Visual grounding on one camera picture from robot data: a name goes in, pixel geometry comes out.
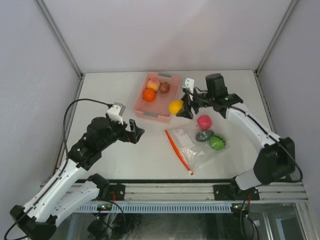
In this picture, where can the fake red fruit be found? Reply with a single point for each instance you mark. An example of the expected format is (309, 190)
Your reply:
(204, 122)

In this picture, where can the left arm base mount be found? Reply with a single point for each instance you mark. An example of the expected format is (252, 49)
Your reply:
(116, 192)

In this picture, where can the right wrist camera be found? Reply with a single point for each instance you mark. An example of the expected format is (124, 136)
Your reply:
(189, 85)

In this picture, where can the fake yellow lemon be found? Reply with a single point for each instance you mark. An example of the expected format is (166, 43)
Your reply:
(175, 106)

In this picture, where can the clear zip top bag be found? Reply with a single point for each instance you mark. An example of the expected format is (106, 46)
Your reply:
(191, 153)

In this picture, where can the right aluminium corner post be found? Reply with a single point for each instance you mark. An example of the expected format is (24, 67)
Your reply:
(277, 34)

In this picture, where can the slotted cable duct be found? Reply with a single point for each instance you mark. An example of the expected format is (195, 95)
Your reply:
(155, 208)

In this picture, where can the pink plastic basket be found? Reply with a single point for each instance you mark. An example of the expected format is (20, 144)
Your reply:
(157, 110)

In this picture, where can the fake orange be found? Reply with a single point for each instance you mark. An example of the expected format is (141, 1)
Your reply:
(149, 95)

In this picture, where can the fake brown pink fruit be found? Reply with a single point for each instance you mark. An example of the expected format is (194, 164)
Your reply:
(164, 87)

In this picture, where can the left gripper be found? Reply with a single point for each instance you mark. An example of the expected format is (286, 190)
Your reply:
(132, 136)

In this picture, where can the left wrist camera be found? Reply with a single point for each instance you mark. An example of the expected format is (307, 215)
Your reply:
(115, 112)

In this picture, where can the fake green fruit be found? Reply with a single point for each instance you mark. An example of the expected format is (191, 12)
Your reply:
(217, 142)

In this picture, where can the aluminium corner post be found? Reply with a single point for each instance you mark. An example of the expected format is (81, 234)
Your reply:
(52, 25)
(277, 34)

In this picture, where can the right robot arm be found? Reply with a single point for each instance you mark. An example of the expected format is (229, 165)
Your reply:
(276, 155)

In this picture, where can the aluminium front rail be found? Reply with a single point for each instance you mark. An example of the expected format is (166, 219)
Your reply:
(203, 192)

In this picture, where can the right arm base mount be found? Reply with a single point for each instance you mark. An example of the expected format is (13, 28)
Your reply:
(231, 192)

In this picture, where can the fake dark green avocado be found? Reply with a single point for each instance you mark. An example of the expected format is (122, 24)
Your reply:
(204, 135)

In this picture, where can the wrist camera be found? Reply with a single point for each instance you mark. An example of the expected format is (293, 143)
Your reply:
(189, 85)
(115, 112)

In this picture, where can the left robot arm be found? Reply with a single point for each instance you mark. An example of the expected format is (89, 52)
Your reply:
(40, 217)

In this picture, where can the fake peach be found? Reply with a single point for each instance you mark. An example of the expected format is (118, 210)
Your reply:
(153, 83)

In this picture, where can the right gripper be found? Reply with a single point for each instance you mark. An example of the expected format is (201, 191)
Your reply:
(186, 112)

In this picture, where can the left aluminium corner post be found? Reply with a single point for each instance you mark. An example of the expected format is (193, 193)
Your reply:
(52, 25)

